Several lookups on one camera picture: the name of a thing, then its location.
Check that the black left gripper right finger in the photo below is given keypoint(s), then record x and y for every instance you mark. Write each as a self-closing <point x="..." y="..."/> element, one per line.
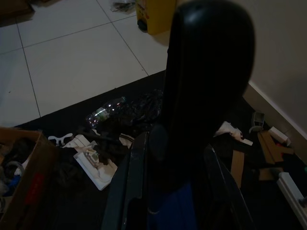
<point x="227" y="196"/>

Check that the black plastic bag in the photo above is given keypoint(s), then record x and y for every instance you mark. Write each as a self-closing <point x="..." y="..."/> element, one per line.
<point x="146" y="105"/>

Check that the black floor mat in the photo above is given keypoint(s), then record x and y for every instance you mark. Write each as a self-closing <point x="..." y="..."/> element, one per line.
<point x="79" y="206"/>

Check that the brown cardboard piece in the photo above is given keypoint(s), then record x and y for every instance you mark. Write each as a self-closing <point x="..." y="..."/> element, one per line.
<point x="268" y="148"/>

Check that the white broom with black pole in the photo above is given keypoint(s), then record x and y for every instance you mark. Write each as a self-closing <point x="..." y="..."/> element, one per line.
<point x="292" y="191"/>

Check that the small white box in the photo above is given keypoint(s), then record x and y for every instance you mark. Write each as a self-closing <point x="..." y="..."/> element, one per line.
<point x="278" y="134"/>

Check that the white crumpled paper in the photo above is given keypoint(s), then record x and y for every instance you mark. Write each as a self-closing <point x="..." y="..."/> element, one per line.
<point x="230" y="130"/>

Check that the brown cardboard box with rubbish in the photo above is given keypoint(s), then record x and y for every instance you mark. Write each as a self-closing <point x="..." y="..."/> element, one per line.
<point x="36" y="167"/>

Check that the white plastic hanger piece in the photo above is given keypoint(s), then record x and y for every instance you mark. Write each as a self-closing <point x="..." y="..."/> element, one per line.
<point x="54" y="139"/>

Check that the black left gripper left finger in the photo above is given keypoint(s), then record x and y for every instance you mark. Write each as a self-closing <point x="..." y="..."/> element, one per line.
<point x="124" y="187"/>

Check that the crumpled paper scraps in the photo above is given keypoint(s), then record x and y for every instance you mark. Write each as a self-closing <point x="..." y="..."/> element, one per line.
<point x="122" y="6"/>

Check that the grey plastic clip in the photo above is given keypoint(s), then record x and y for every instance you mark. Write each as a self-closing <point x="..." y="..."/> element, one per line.
<point x="259" y="118"/>

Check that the flat brown cardboard strip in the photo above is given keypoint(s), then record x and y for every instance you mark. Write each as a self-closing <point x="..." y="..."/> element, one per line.
<point x="237" y="167"/>

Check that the flat white plastic piece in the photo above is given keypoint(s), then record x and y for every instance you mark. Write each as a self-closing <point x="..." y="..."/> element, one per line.
<point x="247" y="141"/>

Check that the crushed clear plastic bottle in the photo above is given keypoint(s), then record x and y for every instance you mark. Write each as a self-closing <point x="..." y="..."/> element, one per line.
<point x="103" y="115"/>

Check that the flattened brown cardboard sheet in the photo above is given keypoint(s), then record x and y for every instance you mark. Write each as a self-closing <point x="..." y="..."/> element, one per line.
<point x="14" y="9"/>

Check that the yellow plastic bin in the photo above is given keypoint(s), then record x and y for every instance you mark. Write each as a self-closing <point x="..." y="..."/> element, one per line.
<point x="158" y="21"/>

